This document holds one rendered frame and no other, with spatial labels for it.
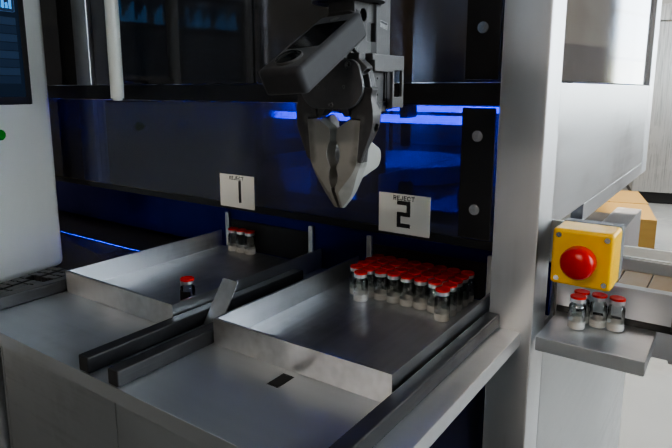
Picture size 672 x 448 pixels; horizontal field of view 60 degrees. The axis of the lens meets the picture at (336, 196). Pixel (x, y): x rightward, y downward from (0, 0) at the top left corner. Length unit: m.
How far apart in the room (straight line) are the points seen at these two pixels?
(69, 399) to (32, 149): 0.69
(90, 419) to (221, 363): 0.99
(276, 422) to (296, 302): 0.31
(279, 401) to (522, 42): 0.51
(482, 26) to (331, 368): 0.46
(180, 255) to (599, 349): 0.74
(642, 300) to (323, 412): 0.48
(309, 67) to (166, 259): 0.72
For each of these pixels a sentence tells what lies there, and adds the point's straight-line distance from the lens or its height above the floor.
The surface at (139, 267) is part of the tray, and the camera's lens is 1.11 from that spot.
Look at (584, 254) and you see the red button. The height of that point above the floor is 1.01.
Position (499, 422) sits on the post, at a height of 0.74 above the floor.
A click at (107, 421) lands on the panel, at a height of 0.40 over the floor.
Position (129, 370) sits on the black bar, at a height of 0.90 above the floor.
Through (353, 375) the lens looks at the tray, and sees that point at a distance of 0.65.
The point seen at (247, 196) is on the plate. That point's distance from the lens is 1.04.
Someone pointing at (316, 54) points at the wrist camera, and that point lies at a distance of 0.50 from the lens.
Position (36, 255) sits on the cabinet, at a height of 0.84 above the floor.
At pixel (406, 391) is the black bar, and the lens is 0.62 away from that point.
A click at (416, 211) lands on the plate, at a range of 0.85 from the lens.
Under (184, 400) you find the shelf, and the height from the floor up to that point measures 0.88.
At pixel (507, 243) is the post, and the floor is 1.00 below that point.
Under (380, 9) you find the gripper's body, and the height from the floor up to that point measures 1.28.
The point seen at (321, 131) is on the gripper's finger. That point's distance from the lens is 0.57.
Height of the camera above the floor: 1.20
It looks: 10 degrees down
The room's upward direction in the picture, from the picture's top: straight up
